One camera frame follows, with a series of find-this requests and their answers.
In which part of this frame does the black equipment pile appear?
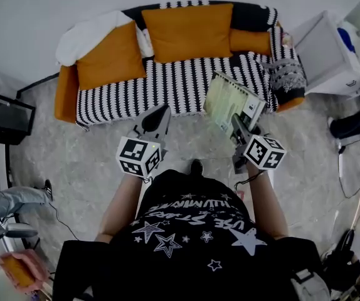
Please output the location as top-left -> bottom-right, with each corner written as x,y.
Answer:
328,107 -> 360,156

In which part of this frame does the large orange cushion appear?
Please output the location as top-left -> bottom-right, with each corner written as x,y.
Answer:
141,3 -> 235,64

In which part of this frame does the blue object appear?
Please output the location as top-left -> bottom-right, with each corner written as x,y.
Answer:
336,26 -> 357,53

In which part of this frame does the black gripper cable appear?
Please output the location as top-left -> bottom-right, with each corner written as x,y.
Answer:
233,169 -> 268,191

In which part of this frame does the green spiral-bound book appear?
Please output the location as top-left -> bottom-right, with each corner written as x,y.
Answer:
203,70 -> 268,139

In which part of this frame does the person's left forearm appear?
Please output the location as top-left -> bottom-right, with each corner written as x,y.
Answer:
94,174 -> 147,245

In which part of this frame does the grey chair base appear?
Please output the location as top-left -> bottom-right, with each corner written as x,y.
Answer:
3,221 -> 40,240

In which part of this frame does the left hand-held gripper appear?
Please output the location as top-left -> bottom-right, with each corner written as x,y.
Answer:
115,103 -> 172,179

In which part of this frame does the black star print shirt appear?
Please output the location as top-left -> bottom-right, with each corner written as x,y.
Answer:
51,169 -> 330,301

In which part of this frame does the white blanket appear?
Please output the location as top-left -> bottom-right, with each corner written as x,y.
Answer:
55,9 -> 155,67

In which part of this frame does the black floor cable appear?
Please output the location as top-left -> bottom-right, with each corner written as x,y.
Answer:
48,201 -> 81,241

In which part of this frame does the medium orange cushion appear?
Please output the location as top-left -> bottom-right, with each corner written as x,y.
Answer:
76,20 -> 147,91

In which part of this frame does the grey patterned cloth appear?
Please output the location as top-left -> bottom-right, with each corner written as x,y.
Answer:
260,58 -> 308,105

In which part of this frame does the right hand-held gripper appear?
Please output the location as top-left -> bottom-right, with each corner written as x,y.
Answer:
231,113 -> 287,174

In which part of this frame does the pink cloth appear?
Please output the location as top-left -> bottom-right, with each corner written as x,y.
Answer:
0,248 -> 51,295

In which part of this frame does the black box stand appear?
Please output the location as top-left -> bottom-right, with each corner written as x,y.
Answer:
0,86 -> 37,146

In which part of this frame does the person's black shoe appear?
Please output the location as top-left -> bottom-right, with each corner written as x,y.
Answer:
188,159 -> 204,176

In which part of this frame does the black white striped sofa cover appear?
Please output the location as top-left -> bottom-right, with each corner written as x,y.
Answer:
75,0 -> 300,132

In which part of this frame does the person's right forearm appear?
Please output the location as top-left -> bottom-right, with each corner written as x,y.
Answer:
245,167 -> 290,241

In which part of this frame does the white cabinet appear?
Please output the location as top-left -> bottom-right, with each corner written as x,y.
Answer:
292,9 -> 360,97

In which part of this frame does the white stick tool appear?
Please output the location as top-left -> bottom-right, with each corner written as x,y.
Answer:
337,141 -> 347,181

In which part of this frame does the small orange cushion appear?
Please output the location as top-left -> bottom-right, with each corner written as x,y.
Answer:
229,28 -> 273,56

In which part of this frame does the grey bag strap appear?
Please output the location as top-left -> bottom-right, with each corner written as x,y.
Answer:
289,267 -> 332,301

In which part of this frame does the orange sofa seat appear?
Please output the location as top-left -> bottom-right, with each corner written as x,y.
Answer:
53,0 -> 308,132

